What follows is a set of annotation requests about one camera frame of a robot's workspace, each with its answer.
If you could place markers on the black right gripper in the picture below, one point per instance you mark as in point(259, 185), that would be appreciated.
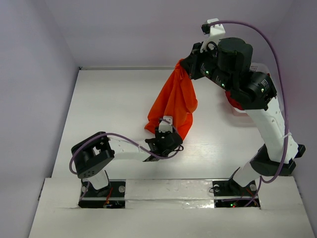
point(192, 64)

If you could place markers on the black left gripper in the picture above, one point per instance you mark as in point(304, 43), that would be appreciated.
point(158, 133)

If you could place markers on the orange t shirt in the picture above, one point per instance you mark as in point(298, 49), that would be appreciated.
point(177, 99)

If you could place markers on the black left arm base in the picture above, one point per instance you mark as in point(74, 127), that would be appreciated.
point(110, 197)

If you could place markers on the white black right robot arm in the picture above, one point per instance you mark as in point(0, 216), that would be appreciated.
point(228, 66)

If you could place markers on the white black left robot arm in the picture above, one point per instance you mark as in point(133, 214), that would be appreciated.
point(91, 156)

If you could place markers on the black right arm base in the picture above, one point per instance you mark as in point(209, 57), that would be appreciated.
point(235, 196)

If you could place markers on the dark red t shirt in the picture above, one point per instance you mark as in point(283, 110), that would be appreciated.
point(233, 102)

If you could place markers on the white plastic laundry basket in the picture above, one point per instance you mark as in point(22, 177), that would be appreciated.
point(241, 116)

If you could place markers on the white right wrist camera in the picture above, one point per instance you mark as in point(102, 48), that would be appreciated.
point(215, 33)

